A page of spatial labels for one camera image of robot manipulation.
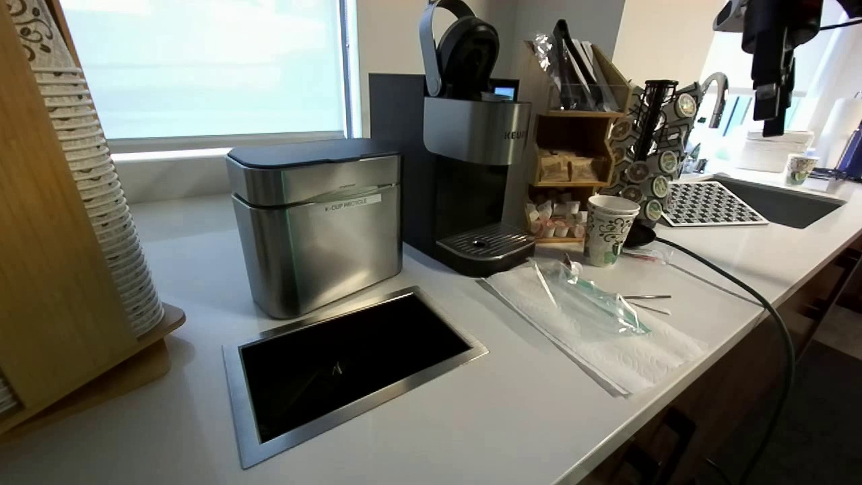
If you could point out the stainless steel bin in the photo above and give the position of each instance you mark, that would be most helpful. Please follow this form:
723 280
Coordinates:
312 243

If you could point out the bright window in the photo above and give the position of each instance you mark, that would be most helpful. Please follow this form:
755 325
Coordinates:
204 63

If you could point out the brown sugar packets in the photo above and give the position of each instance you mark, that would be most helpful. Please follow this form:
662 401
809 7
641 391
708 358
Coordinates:
565 169

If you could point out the small paper cup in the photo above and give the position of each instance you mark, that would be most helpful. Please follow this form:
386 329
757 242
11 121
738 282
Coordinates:
797 172

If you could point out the metal sink faucet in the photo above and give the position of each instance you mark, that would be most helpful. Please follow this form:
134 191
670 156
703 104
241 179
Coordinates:
703 95

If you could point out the clear plastic zip bag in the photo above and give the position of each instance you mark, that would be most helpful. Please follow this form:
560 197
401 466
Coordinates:
602 300

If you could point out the white coffee pod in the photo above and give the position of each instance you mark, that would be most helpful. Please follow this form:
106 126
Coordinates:
571 268

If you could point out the steel framed trash chute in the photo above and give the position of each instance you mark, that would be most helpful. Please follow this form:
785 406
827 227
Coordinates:
351 365

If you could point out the blue bottle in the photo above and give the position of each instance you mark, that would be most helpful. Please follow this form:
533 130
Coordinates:
851 153

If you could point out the white paper sheet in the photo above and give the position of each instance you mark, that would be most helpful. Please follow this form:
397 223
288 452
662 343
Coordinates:
629 351

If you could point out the wooden cup dispenser stand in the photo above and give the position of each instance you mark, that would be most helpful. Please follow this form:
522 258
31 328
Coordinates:
44 270

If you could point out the thin dark stir stick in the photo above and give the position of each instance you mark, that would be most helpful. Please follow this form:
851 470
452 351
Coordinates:
648 298

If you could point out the dark counter sink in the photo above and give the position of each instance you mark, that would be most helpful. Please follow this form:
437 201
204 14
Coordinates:
790 206

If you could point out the stack of paper cups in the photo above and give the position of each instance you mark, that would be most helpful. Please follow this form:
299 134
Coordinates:
98 197

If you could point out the wooden base cabinet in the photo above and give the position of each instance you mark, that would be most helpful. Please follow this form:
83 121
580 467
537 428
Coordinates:
689 421

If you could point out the black silver coffee machine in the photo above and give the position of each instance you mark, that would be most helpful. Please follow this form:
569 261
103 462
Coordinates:
466 130

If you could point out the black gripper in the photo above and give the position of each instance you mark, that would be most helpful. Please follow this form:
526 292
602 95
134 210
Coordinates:
782 22

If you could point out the bag of creamer cups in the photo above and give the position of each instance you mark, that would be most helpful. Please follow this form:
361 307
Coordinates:
552 220

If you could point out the patterned paper coffee cup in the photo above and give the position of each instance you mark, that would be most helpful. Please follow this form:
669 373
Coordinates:
610 231

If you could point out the wooden condiment organizer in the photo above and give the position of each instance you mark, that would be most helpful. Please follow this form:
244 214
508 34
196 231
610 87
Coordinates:
575 135

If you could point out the black serving tongs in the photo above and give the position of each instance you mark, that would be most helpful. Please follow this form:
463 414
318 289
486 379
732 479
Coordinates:
565 63

